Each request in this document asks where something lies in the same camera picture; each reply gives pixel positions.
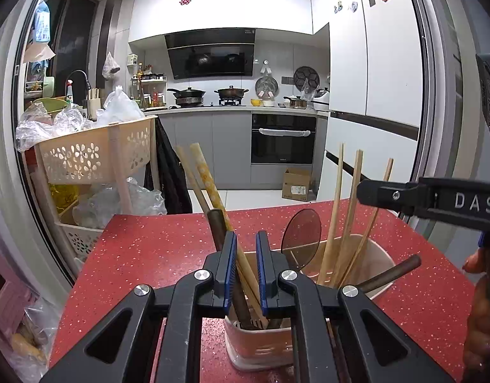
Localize pink plastic stool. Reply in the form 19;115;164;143
0;254;36;339

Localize white refrigerator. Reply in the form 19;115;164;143
314;0;423;201

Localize plain wooden chopstick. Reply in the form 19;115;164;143
176;145;209;214

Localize plain bamboo chopstick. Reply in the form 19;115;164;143
317;143;344;285

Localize beige plastic utensil holder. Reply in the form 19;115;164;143
223;239;395;372

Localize black range hood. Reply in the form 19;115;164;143
164;28;256;79

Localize yellow floral patterned chopstick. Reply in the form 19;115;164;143
189;143;268;329

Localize dark cooking pot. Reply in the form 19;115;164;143
215;86;248;106

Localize thin wooden chopstick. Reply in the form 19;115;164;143
332;150;364;287

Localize black kitchen faucet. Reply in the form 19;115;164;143
66;69;92;105

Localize light bamboo chopstick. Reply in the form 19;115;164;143
339;158;394;286

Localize clear plastic bags on cart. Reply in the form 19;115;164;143
15;86;145;152

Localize cardboard box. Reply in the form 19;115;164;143
282;168;312;201

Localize black hanging garment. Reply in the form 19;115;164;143
144;118;193;214

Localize black built-in oven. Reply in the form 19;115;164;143
251;113;317;165

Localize black wok on stove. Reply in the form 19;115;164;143
167;86;205;107

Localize person's right hand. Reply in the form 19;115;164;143
463;248;490;372

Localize beige perforated storage cart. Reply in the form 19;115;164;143
33;115;160;262

